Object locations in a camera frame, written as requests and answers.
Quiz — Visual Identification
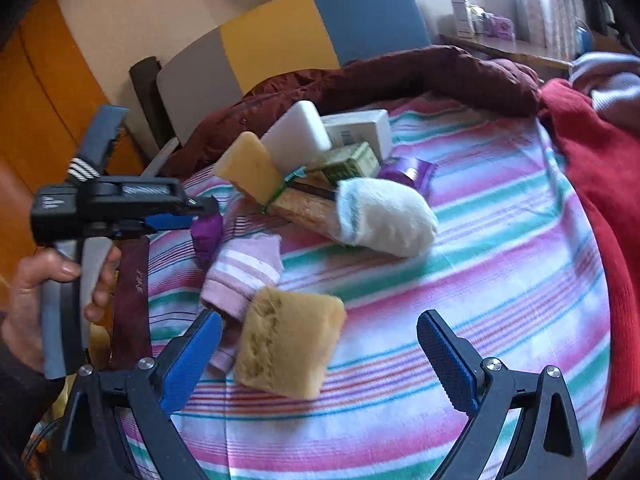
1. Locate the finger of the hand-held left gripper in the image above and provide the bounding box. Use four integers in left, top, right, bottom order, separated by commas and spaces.
182, 195, 221, 215
141, 213, 197, 235

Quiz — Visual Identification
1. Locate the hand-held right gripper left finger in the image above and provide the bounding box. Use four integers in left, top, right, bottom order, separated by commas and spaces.
47, 308, 223, 480

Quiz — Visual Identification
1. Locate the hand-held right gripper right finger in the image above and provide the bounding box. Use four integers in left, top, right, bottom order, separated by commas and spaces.
416, 309, 588, 480

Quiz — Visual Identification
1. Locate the purple snack packet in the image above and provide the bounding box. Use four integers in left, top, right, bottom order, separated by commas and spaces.
377, 156, 438, 196
190, 212, 224, 268

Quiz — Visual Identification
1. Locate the large yellow sponge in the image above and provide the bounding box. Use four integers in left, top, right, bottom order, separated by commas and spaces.
234, 286, 347, 401

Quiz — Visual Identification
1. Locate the green and white box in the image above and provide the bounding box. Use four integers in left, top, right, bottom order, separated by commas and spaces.
307, 142, 383, 186

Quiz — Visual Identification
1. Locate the person's left forearm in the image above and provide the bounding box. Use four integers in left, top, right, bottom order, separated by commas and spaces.
0, 342, 68, 463

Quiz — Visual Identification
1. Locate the person's left hand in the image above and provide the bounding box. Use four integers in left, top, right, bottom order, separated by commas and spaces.
0, 245, 123, 372

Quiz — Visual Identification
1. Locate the tan soap bar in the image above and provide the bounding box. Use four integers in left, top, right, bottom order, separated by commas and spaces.
214, 131, 285, 206

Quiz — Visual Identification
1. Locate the pink striped sock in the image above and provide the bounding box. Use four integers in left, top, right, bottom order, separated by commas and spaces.
200, 234, 283, 373

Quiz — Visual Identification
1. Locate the striped bed sheet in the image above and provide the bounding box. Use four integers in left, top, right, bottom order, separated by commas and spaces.
117, 92, 631, 480

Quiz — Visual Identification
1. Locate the cracker packet with green edge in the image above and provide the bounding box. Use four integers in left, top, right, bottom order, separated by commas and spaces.
262, 170, 346, 246

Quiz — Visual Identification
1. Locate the white foam sponge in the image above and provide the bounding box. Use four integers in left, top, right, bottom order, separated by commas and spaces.
261, 101, 332, 173

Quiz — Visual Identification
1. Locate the orange wooden cabinet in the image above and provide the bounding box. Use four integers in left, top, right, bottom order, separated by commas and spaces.
0, 0, 166, 311

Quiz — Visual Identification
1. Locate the black chair back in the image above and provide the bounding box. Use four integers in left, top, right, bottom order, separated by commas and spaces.
129, 56, 173, 161

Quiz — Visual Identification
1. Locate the white fluffy sock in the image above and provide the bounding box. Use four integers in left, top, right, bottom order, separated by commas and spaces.
334, 177, 439, 256

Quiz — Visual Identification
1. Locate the white cardboard box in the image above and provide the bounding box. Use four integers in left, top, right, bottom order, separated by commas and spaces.
320, 109, 393, 163

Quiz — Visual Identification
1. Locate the grey yellow blue headboard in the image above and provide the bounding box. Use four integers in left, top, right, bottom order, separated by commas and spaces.
155, 0, 431, 151

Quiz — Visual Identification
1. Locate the maroon padded jacket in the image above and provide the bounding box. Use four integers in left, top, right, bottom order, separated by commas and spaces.
160, 45, 543, 178

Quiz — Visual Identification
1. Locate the red knitted sweater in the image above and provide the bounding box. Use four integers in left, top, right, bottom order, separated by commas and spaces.
537, 78, 640, 421

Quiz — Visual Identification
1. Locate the wooden side table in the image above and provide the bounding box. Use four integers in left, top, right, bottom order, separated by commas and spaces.
440, 34, 576, 78

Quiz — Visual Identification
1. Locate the white and lilac sweater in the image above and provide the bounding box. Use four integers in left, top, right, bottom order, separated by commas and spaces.
570, 51, 640, 131

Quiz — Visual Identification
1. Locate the tall white box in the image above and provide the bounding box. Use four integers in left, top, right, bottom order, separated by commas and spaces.
449, 0, 476, 38

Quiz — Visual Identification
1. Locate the small purple box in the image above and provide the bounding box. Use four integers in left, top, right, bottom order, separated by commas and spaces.
492, 14, 516, 40

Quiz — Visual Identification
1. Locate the sheer window curtain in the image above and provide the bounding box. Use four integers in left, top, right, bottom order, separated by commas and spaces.
520, 0, 583, 61

